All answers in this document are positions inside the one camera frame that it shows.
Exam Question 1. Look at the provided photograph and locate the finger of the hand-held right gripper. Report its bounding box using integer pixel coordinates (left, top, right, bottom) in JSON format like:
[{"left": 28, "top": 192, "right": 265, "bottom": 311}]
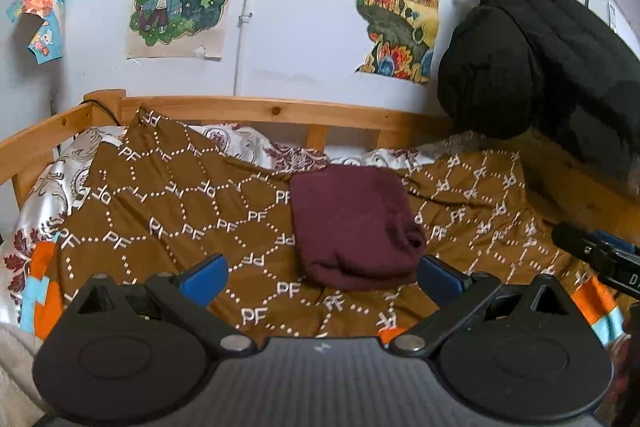
[{"left": 551, "top": 221, "right": 640, "bottom": 269}]

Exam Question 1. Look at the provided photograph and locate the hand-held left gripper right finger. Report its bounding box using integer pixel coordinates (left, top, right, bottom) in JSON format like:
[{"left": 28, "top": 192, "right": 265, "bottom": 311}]
[{"left": 389, "top": 256, "right": 572, "bottom": 356}]

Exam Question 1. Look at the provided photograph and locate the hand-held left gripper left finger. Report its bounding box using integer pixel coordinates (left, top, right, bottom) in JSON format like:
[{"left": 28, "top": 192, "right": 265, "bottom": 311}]
[{"left": 75, "top": 254, "right": 254, "bottom": 356}]

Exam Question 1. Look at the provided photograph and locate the maroon knit garment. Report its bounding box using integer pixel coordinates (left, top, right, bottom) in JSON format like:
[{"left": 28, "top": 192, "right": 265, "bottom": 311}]
[{"left": 289, "top": 166, "right": 429, "bottom": 293}]

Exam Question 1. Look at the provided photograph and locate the brown printed blanket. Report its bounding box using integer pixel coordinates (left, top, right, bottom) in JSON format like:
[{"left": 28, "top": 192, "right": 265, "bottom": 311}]
[{"left": 50, "top": 104, "right": 601, "bottom": 348}]

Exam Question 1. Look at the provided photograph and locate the orange and blue cloth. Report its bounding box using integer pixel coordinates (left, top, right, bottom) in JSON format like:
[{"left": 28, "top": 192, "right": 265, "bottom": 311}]
[{"left": 19, "top": 241, "right": 626, "bottom": 349}]

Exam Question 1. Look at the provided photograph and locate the black padded jacket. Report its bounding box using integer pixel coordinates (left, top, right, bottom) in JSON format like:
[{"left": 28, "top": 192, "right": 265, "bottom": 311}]
[{"left": 437, "top": 0, "right": 640, "bottom": 188}]

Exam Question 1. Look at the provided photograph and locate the white floral bed sheet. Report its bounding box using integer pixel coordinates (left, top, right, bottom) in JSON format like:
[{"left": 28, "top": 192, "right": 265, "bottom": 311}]
[{"left": 0, "top": 124, "right": 493, "bottom": 324}]

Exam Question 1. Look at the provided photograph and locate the cream cloth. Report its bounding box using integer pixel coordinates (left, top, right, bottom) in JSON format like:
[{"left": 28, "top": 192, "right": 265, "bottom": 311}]
[{"left": 0, "top": 321, "right": 49, "bottom": 427}]

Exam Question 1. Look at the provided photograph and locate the wooden bed frame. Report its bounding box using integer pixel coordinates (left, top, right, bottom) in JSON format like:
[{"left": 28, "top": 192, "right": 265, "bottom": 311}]
[{"left": 10, "top": 89, "right": 640, "bottom": 253}]

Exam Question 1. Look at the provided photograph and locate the black cable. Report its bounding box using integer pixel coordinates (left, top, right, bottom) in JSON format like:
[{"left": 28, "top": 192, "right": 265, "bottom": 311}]
[{"left": 82, "top": 99, "right": 124, "bottom": 128}]

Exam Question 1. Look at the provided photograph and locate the white wall pipe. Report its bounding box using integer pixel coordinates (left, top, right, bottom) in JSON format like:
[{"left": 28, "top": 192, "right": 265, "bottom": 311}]
[{"left": 234, "top": 0, "right": 267, "bottom": 98}]

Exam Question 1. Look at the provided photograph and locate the landscape drawing wall poster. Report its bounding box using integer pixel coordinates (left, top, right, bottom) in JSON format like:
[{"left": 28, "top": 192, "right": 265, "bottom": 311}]
[{"left": 355, "top": 0, "right": 444, "bottom": 84}]

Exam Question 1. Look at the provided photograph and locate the orange-haired figure wall poster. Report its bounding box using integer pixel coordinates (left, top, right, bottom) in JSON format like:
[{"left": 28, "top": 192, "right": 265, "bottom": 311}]
[{"left": 6, "top": 0, "right": 72, "bottom": 66}]

